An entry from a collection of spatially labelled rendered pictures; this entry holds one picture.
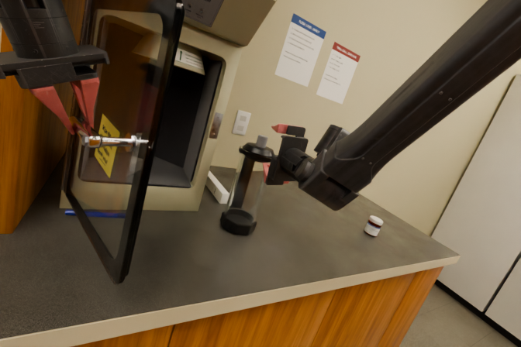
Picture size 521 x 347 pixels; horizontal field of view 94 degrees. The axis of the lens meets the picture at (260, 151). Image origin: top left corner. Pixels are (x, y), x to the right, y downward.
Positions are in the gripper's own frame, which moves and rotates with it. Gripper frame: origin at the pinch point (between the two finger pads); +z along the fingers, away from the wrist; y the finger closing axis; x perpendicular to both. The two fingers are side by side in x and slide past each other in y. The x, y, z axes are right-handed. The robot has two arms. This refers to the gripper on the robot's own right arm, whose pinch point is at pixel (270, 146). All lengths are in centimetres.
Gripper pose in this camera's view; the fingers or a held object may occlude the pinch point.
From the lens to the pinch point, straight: 60.0
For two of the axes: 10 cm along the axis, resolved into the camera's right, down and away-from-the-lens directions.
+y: 2.2, -9.4, -2.7
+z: -4.4, -3.4, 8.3
